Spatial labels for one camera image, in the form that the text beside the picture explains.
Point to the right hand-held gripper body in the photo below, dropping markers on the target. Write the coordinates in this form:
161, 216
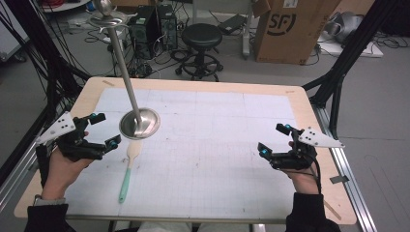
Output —
296, 158

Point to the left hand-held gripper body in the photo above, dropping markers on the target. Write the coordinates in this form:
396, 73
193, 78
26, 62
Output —
80, 150

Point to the metal stand with round base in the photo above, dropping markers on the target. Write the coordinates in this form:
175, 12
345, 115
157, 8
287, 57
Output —
139, 124

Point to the person's right hand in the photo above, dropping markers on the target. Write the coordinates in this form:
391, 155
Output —
304, 182

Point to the person's left hand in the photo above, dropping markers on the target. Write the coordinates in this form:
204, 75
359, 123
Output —
58, 175

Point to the brown tape strip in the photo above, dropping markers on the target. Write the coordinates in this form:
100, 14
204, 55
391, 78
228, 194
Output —
108, 83

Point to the grey tape piece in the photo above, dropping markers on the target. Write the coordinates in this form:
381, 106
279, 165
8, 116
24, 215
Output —
339, 179

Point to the white grid mat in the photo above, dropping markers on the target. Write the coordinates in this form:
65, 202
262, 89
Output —
206, 154

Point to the grey wristwatch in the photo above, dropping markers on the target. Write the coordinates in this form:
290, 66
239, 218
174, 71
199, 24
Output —
48, 201

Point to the thin wooden stick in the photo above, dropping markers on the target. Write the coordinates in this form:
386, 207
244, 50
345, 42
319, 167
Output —
332, 210

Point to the brown cardboard box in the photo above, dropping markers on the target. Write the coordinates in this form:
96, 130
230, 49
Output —
290, 35

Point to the large black computer tower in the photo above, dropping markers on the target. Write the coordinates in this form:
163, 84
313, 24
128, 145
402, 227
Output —
143, 32

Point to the white stand leg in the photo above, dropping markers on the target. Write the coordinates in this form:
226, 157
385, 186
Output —
246, 32

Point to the white flat board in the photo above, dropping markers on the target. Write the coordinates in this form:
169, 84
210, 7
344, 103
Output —
354, 48

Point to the slim black computer tower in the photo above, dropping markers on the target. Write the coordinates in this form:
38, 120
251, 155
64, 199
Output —
168, 27

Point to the black flat device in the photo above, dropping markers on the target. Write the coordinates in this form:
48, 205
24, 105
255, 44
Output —
232, 24

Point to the silver foil bag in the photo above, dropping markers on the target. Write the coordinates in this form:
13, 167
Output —
345, 25

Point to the black round stool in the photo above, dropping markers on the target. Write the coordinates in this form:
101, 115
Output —
201, 37

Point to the aluminium rail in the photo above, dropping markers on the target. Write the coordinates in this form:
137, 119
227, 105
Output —
16, 180
348, 190

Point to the black metal frame stand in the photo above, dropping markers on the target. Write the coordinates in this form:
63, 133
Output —
341, 64
48, 74

